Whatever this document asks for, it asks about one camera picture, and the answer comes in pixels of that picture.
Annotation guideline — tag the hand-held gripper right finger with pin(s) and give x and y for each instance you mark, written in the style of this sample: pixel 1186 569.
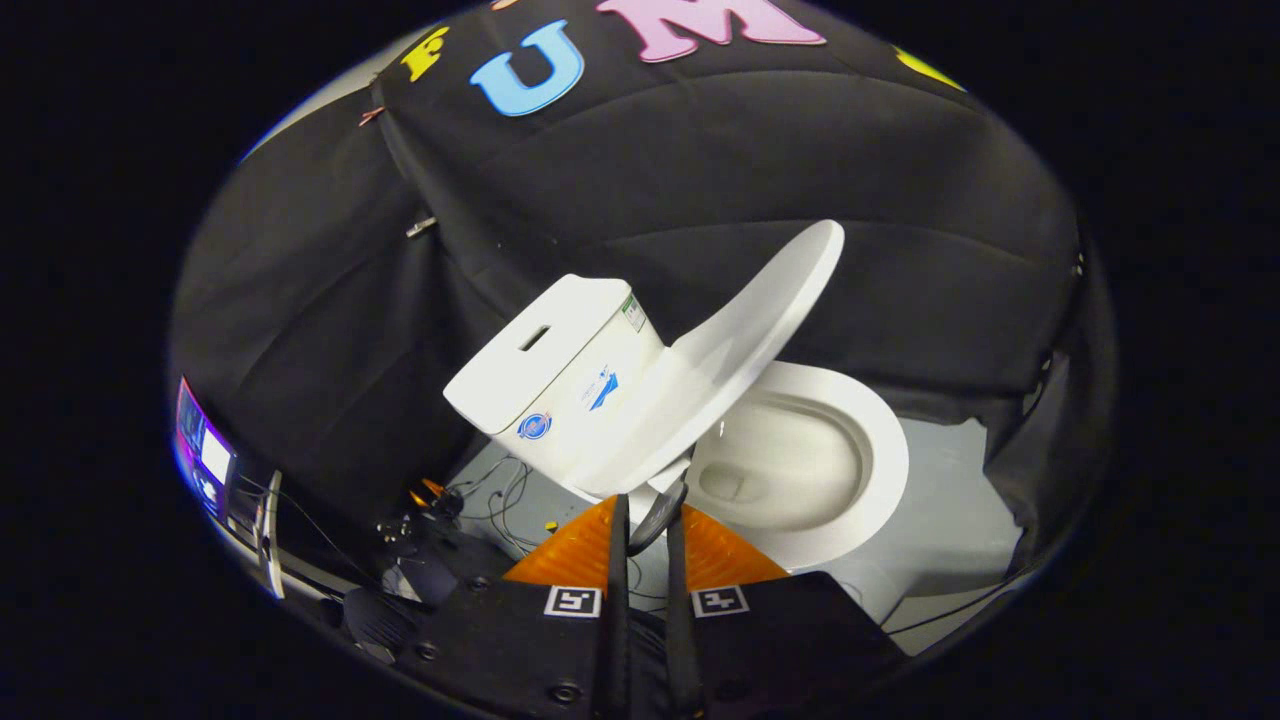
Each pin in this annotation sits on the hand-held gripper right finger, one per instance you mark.
pixel 680 620

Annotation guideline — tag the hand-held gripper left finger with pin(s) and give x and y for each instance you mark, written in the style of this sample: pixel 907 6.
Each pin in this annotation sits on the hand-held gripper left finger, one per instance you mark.
pixel 619 600

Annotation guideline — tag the white toilet lid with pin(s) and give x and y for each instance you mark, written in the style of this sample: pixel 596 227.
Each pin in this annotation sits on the white toilet lid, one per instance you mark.
pixel 740 340

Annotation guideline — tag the white toilet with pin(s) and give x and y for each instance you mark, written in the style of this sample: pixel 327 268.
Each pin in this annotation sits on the white toilet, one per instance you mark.
pixel 560 360

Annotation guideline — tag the black device with orange light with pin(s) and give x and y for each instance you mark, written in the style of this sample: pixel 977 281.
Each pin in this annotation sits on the black device with orange light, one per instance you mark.
pixel 412 530

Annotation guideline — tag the silver cloth clip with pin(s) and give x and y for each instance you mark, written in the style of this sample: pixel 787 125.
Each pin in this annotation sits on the silver cloth clip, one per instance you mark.
pixel 421 227

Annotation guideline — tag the computer monitor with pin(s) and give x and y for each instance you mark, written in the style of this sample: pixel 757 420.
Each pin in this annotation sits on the computer monitor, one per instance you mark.
pixel 213 455

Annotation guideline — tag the black backdrop cloth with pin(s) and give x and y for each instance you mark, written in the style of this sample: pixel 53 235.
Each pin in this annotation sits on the black backdrop cloth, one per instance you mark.
pixel 800 150

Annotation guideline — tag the copper cloth clip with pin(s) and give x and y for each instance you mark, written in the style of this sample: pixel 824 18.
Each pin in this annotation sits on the copper cloth clip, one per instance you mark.
pixel 370 115

